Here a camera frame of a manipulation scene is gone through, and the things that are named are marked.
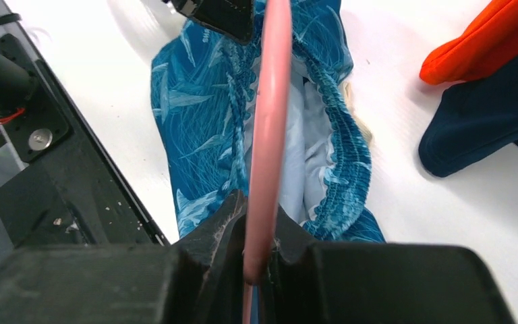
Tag blue patterned shorts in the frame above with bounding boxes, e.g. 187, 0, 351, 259
151, 1, 384, 242

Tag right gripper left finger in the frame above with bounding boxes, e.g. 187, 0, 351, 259
0, 190, 247, 323

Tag orange shorts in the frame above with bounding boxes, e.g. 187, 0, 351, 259
420, 0, 518, 85

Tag pink hanger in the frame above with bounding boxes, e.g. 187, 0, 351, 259
242, 0, 292, 323

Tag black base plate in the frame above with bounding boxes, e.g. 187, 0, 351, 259
0, 34, 167, 247

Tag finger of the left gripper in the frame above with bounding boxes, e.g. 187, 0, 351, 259
164, 0, 254, 44

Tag navy shorts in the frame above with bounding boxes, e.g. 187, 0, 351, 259
418, 56, 518, 178

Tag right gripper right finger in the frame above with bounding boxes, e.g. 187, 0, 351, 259
258, 210, 514, 324

